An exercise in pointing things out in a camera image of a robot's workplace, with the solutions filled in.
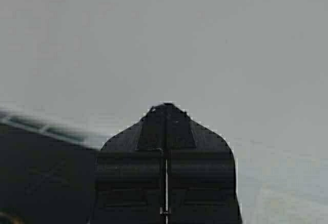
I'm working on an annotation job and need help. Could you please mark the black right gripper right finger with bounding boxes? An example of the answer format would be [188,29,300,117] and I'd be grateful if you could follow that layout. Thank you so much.
[166,103,242,223]

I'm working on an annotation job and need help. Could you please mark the black glass stove cooktop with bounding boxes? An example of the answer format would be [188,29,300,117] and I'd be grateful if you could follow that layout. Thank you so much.
[1,109,107,223]

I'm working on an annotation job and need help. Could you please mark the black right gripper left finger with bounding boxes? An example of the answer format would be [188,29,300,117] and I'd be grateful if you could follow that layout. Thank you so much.
[90,104,167,223]

